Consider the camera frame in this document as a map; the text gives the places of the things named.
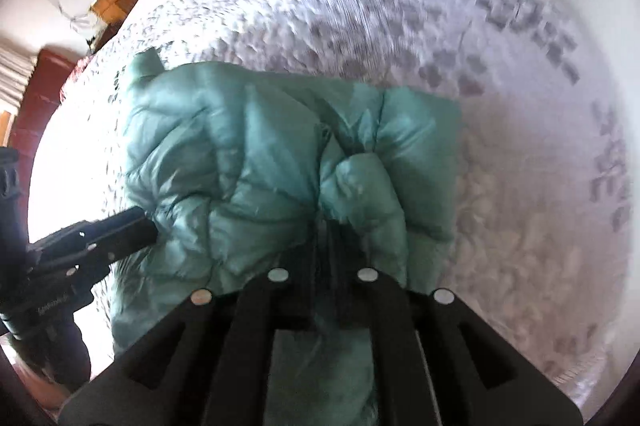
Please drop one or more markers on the grey leaf-print bedspread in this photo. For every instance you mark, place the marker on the grey leaf-print bedspread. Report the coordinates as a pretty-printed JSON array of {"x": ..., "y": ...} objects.
[{"x": 500, "y": 116}]

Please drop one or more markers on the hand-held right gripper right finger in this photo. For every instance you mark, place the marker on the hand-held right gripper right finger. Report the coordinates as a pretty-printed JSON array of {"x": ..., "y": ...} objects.
[{"x": 352, "y": 301}]

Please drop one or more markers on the person's left forearm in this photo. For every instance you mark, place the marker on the person's left forearm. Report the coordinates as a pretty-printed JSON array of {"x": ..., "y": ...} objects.
[{"x": 67, "y": 356}]

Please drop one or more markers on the teal quilted down jacket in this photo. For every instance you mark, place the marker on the teal quilted down jacket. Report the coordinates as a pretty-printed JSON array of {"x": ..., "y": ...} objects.
[{"x": 260, "y": 146}]

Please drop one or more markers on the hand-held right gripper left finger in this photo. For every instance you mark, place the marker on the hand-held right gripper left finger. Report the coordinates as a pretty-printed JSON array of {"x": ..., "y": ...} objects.
[{"x": 295, "y": 296}]

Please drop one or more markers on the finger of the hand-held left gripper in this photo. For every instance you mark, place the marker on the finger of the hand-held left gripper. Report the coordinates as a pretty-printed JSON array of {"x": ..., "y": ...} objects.
[
  {"x": 125, "y": 223},
  {"x": 135, "y": 243}
]

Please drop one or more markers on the white striped curtain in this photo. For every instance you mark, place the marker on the white striped curtain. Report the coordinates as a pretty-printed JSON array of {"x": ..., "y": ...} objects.
[{"x": 15, "y": 76}]

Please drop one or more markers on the red patterned cloth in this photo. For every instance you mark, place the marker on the red patterned cloth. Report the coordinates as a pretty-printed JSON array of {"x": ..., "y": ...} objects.
[{"x": 77, "y": 73}]

